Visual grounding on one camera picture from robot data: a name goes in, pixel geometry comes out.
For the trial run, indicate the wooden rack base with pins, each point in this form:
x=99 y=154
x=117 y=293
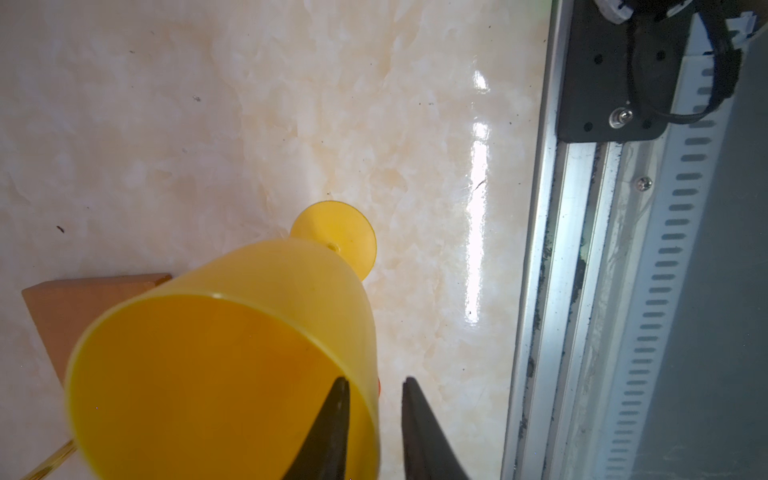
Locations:
x=63 y=309

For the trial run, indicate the gold wire glass rack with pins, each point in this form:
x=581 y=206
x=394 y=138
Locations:
x=51 y=463

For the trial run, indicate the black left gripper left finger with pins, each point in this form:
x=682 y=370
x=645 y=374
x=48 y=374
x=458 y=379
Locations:
x=323 y=453

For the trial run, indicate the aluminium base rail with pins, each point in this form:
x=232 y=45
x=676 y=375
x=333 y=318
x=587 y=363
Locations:
x=642 y=340

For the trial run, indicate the yellow plastic wine glass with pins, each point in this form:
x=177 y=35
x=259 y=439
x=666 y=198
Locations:
x=220 y=372

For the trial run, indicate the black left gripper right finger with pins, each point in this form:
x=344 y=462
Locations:
x=427 y=452

